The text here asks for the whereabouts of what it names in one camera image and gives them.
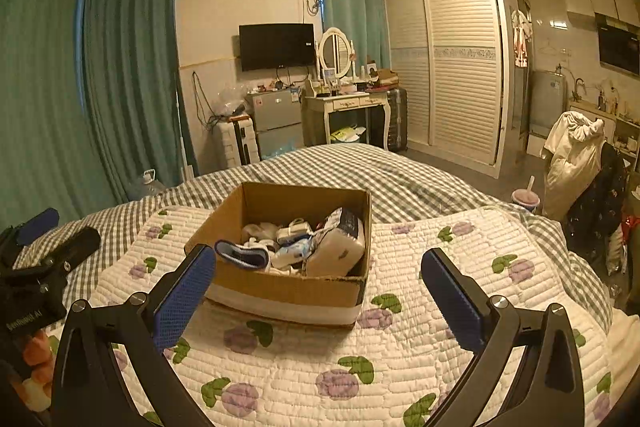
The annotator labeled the grey mini fridge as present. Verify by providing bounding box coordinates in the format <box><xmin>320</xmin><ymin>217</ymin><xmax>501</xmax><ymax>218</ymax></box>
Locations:
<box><xmin>246</xmin><ymin>89</ymin><xmax>304</xmax><ymax>160</ymax></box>

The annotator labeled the white jacket on chair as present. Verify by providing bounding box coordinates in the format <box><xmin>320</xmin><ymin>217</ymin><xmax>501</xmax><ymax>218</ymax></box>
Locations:
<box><xmin>544</xmin><ymin>110</ymin><xmax>605</xmax><ymax>221</ymax></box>

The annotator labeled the black wall television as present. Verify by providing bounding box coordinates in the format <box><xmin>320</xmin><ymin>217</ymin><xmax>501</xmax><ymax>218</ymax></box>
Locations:
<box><xmin>239</xmin><ymin>23</ymin><xmax>316</xmax><ymax>72</ymax></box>

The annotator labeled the white sliding wardrobe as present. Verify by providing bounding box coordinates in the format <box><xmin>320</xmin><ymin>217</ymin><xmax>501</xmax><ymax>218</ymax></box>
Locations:
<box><xmin>384</xmin><ymin>0</ymin><xmax>513</xmax><ymax>178</ymax></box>

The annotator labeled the dark suitcase by wardrobe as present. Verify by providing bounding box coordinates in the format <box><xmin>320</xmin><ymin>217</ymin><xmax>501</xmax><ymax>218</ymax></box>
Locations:
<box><xmin>387</xmin><ymin>88</ymin><xmax>408</xmax><ymax>152</ymax></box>

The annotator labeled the clear water jug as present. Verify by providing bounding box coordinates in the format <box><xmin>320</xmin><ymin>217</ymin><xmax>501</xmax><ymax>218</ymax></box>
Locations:
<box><xmin>127</xmin><ymin>169</ymin><xmax>166</xmax><ymax>200</ymax></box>

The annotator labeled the purple drink cup with straw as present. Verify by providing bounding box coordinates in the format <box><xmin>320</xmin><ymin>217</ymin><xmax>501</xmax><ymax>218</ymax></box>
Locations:
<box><xmin>511</xmin><ymin>174</ymin><xmax>540</xmax><ymax>212</ymax></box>

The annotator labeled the teal left window curtain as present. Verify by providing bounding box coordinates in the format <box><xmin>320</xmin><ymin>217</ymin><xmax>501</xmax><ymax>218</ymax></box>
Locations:
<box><xmin>1</xmin><ymin>0</ymin><xmax>194</xmax><ymax>225</ymax></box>

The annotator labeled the white dressing table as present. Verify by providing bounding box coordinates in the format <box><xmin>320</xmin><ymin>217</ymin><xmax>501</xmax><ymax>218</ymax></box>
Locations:
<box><xmin>302</xmin><ymin>91</ymin><xmax>390</xmax><ymax>150</ymax></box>

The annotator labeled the white translucent soft bottle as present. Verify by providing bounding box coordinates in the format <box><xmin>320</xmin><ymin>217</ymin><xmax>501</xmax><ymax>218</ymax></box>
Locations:
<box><xmin>276</xmin><ymin>218</ymin><xmax>314</xmax><ymax>246</ymax></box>

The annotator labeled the white floral quilted blanket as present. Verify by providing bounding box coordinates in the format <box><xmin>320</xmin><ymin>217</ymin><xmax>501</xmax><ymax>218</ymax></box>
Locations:
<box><xmin>44</xmin><ymin>204</ymin><xmax>616</xmax><ymax>427</ymax></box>

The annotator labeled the person's left hand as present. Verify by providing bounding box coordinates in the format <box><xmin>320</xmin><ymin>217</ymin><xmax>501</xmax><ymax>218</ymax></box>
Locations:
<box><xmin>14</xmin><ymin>329</ymin><xmax>55</xmax><ymax>413</ymax></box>

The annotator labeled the blue white rolled item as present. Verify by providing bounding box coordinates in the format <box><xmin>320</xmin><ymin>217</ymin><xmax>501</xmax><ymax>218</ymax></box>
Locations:
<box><xmin>215</xmin><ymin>239</ymin><xmax>270</xmax><ymax>271</ymax></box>

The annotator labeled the white oval vanity mirror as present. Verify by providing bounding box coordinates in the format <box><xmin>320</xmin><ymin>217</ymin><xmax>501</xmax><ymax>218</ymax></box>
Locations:
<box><xmin>317</xmin><ymin>27</ymin><xmax>354</xmax><ymax>79</ymax></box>

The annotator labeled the blue Vinda tissue pack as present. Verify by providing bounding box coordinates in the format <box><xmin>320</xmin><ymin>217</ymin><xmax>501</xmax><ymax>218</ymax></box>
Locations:
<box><xmin>270</xmin><ymin>237</ymin><xmax>314</xmax><ymax>270</ymax></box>

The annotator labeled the brown cardboard box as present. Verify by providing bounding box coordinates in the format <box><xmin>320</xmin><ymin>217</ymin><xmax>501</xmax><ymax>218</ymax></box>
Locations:
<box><xmin>184</xmin><ymin>182</ymin><xmax>371</xmax><ymax>326</ymax></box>

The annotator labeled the white wrapped pack in box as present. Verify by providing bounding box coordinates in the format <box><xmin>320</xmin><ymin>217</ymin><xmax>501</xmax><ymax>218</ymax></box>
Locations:
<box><xmin>303</xmin><ymin>207</ymin><xmax>366</xmax><ymax>277</ymax></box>

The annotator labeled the white suitcase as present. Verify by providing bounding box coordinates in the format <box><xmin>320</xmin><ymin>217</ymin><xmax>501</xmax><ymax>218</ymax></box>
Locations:
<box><xmin>213</xmin><ymin>115</ymin><xmax>260</xmax><ymax>169</ymax></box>

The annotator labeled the grey checkered bed cover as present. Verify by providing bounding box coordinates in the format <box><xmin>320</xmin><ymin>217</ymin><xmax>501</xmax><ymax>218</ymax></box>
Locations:
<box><xmin>16</xmin><ymin>144</ymin><xmax>613</xmax><ymax>329</ymax></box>

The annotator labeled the white socks bundle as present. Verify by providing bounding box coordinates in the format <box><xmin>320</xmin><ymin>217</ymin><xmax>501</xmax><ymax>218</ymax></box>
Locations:
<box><xmin>241</xmin><ymin>222</ymin><xmax>280</xmax><ymax>243</ymax></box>

